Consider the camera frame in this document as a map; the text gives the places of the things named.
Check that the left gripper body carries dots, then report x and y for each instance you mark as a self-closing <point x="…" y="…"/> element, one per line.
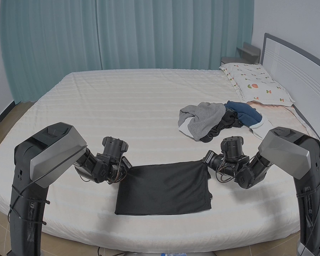
<point x="124" y="168"/>

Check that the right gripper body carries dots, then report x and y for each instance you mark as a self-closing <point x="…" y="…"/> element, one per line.
<point x="214" y="163"/>

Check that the black T-shirt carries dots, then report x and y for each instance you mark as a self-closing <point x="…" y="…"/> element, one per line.
<point x="162" y="188"/>

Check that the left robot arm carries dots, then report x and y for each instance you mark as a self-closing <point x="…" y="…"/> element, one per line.
<point x="53" y="151"/>

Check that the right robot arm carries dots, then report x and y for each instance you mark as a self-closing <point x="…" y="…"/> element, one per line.
<point x="282" y="151"/>

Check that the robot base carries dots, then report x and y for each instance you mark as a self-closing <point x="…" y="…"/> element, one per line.
<point x="138" y="254"/>

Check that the pile of clothes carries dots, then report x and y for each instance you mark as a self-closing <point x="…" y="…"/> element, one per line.
<point x="202" y="119"/>

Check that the bed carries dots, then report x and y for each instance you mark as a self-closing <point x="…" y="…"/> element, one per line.
<point x="136" y="103"/>

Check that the white printed pillow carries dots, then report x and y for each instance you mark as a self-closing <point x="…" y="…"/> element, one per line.
<point x="256" y="84"/>

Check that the grey bedside table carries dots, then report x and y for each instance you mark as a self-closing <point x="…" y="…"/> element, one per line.
<point x="245" y="52"/>

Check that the blue-green curtain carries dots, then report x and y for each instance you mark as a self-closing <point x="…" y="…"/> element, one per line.
<point x="176" y="23"/>
<point x="50" y="36"/>

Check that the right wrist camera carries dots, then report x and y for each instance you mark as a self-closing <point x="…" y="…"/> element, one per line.
<point x="223" y="145"/>

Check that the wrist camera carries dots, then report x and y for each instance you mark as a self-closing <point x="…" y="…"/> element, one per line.
<point x="223" y="145"/>
<point x="124" y="147"/>

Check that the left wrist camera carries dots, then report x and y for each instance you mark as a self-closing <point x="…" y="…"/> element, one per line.
<point x="124" y="147"/>

